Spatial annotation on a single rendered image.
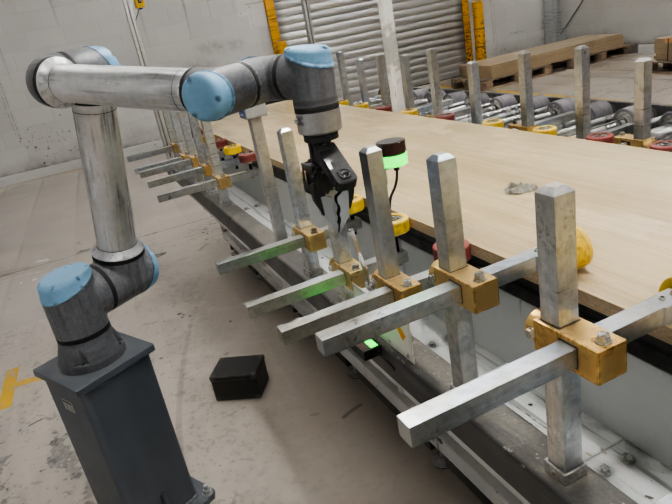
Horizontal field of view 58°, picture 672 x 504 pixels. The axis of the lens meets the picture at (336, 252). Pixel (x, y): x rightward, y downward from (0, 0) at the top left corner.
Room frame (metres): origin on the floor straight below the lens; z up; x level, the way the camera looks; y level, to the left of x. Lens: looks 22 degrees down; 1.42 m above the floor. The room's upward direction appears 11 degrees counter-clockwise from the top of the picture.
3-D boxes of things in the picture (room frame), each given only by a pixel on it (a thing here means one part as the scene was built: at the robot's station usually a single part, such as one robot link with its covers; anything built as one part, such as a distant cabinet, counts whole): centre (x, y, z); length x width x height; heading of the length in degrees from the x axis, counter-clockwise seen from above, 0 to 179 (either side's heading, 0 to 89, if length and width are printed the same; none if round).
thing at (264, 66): (1.28, 0.08, 1.31); 0.12 x 0.12 x 0.09; 53
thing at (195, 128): (2.81, 0.53, 0.89); 0.03 x 0.03 x 0.48; 21
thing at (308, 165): (1.22, -0.01, 1.13); 0.09 x 0.08 x 0.12; 21
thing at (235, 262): (1.59, 0.12, 0.83); 0.43 x 0.03 x 0.04; 111
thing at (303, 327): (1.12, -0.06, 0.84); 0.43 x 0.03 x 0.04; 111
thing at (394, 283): (1.16, -0.11, 0.85); 0.13 x 0.06 x 0.05; 21
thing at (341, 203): (1.22, -0.02, 1.02); 0.06 x 0.03 x 0.09; 21
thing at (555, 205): (0.71, -0.28, 0.93); 0.03 x 0.03 x 0.48; 21
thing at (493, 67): (9.14, -3.55, 0.23); 2.41 x 0.77 x 0.17; 110
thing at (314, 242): (1.62, 0.07, 0.83); 0.13 x 0.06 x 0.05; 21
